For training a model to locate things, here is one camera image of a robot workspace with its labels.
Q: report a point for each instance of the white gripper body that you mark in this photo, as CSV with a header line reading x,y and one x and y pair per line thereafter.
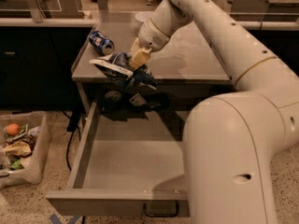
x,y
151,35

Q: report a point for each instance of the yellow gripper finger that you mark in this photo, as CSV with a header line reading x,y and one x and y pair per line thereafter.
x,y
139,56
135,47

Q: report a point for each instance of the blue chip bag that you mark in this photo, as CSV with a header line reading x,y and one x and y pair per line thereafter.
x,y
117,69

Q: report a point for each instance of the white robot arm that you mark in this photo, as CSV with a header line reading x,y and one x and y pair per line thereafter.
x,y
230,139

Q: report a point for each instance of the grey counter cabinet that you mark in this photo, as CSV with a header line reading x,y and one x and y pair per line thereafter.
x,y
186,67

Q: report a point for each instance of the open grey top drawer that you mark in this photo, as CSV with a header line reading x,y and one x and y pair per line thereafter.
x,y
123,161

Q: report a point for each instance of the yellow snack bag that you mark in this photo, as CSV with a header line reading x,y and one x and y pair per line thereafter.
x,y
18,149

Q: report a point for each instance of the white bowl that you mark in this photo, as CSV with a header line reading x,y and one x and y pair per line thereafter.
x,y
143,16

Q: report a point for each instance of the blue soda can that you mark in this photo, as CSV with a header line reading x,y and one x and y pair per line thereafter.
x,y
101,43

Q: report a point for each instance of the white shoe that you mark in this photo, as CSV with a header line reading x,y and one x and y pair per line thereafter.
x,y
149,2

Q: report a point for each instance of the white label tag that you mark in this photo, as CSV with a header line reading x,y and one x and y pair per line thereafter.
x,y
137,100

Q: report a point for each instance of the clear plastic bin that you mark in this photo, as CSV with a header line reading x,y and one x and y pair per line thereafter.
x,y
16,170

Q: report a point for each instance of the orange fruit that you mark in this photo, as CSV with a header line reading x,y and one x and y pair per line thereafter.
x,y
13,129

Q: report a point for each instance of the black drawer handle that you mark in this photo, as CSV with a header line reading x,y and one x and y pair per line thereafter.
x,y
161,209

